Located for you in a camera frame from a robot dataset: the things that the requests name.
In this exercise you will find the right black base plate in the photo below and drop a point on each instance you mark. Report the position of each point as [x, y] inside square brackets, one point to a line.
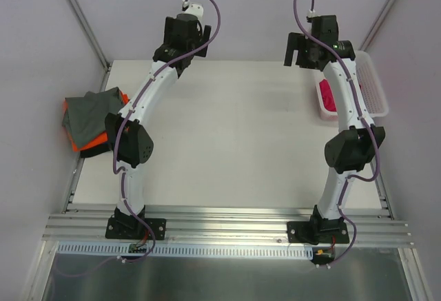
[315, 233]

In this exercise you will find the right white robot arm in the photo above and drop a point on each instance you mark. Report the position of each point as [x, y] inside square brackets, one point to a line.
[358, 139]

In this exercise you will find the white plastic basket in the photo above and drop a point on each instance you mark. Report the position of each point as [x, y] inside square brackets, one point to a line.
[370, 86]

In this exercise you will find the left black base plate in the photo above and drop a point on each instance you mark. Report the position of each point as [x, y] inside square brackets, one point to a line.
[132, 229]

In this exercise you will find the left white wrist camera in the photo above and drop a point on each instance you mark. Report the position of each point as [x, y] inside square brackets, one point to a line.
[194, 9]

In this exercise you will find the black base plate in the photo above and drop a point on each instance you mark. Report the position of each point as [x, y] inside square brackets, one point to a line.
[315, 233]
[132, 229]

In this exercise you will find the aluminium rail frame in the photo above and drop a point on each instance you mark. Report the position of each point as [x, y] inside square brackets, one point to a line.
[238, 152]

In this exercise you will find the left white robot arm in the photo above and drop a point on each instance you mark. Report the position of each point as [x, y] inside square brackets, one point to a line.
[126, 130]

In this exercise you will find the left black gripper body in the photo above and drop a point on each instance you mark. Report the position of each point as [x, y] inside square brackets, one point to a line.
[207, 40]

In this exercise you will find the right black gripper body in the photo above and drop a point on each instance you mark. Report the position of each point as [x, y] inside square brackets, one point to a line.
[289, 49]

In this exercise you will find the pink t shirt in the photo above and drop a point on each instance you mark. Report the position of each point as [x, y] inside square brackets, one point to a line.
[327, 96]

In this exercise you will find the white slotted cable duct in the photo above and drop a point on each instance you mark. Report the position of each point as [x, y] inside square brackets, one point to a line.
[187, 250]

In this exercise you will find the black t shirt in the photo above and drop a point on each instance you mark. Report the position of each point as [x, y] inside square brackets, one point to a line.
[95, 151]

